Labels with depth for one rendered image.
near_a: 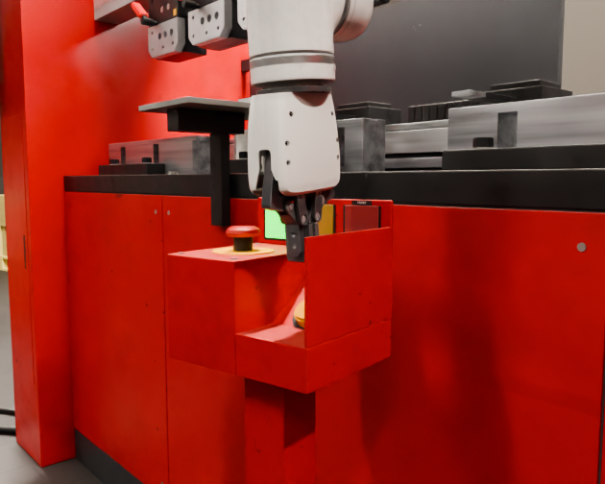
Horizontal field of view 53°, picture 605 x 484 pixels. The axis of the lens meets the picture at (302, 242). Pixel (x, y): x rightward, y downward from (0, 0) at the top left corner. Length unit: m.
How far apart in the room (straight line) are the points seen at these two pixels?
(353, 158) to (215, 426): 0.62
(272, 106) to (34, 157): 1.40
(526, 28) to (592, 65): 1.61
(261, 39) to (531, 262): 0.40
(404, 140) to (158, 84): 1.00
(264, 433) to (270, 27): 0.43
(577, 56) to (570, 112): 2.30
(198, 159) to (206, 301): 0.90
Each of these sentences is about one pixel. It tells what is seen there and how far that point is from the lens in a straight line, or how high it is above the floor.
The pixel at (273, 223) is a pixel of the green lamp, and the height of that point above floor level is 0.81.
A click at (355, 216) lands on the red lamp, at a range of 0.71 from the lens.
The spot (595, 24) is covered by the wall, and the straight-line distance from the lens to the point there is 3.17.
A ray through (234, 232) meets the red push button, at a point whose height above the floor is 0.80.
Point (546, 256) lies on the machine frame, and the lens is 0.75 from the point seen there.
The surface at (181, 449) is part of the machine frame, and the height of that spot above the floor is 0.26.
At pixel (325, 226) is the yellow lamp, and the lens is 0.74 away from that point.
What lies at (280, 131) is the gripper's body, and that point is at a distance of 0.58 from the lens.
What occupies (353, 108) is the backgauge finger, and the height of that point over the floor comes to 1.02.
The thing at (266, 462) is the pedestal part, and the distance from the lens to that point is 0.73.
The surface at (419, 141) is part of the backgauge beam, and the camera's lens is 1.33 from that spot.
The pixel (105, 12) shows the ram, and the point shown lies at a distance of 1.98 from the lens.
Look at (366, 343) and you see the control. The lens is 0.67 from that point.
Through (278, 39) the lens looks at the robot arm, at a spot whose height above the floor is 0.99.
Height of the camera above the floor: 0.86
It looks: 6 degrees down
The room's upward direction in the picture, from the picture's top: straight up
